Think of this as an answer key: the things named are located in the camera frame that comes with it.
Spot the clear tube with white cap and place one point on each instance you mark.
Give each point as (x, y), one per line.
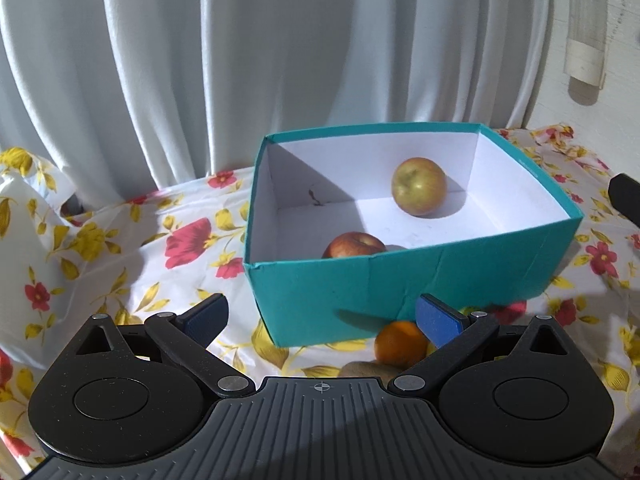
(587, 35)

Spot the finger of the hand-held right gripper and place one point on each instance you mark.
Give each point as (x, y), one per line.
(626, 200)

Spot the floral tablecloth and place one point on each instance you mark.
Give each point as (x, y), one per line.
(175, 270)

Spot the white curtain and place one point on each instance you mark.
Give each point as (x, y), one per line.
(150, 60)

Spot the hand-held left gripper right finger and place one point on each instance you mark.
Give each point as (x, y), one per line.
(440, 322)

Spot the teal cardboard box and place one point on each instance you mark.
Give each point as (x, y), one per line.
(325, 300)

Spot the orange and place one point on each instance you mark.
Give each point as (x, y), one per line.
(400, 344)

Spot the yellow-green apple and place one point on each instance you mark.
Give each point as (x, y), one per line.
(419, 186)

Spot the red apple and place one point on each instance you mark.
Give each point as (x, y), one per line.
(352, 246)

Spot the brown kiwi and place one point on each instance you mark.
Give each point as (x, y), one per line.
(365, 369)

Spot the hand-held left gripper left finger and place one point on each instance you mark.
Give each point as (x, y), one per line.
(207, 314)

